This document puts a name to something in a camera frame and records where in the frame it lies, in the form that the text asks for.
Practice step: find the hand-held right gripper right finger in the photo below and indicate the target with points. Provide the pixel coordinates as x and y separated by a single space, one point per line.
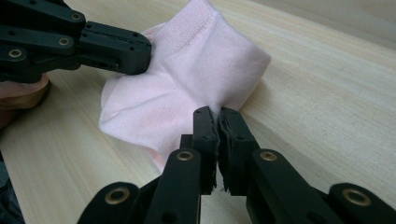
238 149

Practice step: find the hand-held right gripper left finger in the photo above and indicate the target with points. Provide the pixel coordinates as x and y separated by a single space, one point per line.
205 149

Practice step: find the pink sock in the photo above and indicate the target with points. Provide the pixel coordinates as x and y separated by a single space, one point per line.
186 93

